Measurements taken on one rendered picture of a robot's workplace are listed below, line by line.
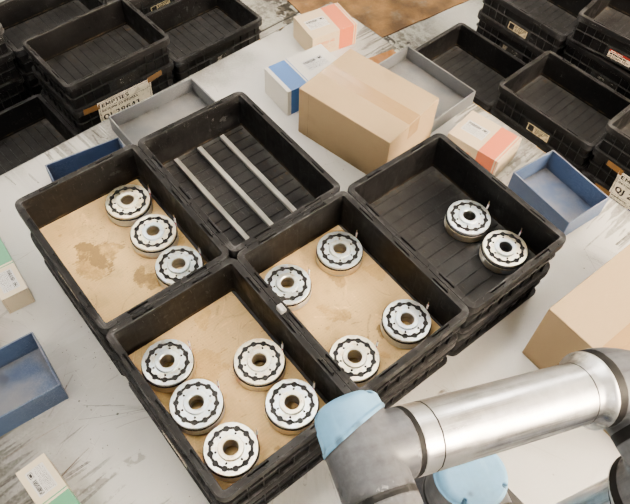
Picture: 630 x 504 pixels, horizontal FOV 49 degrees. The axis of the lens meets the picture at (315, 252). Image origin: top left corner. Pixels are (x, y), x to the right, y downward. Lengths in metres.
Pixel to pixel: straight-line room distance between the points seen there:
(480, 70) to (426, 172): 1.26
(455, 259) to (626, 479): 0.78
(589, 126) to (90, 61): 1.78
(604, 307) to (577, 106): 1.33
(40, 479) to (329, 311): 0.65
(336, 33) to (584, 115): 1.01
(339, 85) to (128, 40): 1.03
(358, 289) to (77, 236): 0.65
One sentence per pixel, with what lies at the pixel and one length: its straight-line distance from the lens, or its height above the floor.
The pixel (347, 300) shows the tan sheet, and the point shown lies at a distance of 1.49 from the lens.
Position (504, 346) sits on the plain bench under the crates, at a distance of 1.65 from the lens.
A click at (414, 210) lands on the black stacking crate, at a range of 1.65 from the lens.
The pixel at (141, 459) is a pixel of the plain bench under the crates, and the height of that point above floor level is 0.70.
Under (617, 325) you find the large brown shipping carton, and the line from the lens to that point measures 1.53.
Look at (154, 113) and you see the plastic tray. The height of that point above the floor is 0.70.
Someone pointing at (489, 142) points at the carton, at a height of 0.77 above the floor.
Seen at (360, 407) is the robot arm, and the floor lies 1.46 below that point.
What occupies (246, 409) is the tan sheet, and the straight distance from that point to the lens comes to 1.37.
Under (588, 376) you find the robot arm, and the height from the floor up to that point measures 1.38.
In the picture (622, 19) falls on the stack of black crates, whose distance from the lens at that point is 3.01.
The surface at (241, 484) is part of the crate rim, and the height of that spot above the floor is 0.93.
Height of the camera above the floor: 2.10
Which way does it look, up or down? 55 degrees down
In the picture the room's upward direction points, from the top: 4 degrees clockwise
